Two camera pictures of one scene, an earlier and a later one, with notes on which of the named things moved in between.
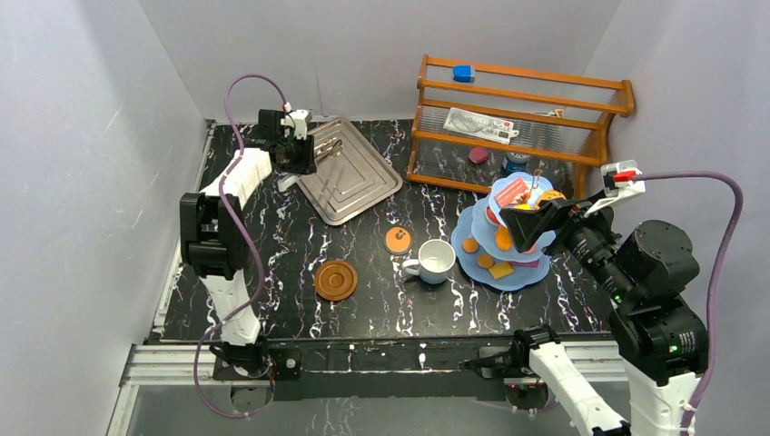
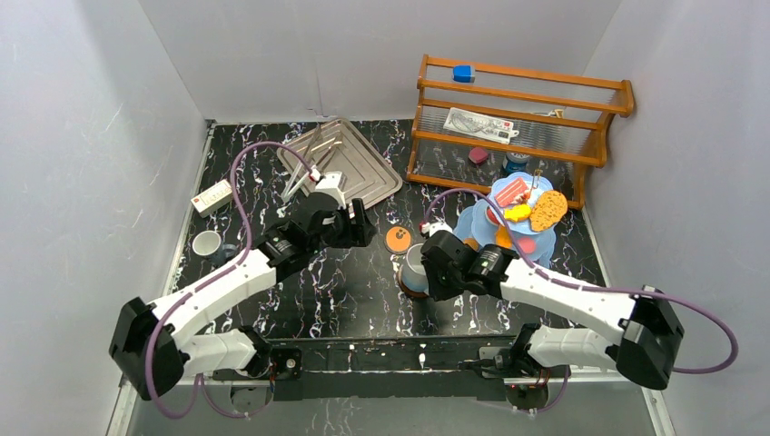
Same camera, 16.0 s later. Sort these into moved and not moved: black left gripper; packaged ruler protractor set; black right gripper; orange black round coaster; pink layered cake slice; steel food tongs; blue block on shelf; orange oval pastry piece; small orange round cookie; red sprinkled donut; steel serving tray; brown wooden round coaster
Moved: black left gripper; black right gripper; steel food tongs; brown wooden round coaster
Not moved: red sprinkled donut; small orange round cookie; steel serving tray; blue block on shelf; packaged ruler protractor set; pink layered cake slice; orange black round coaster; orange oval pastry piece
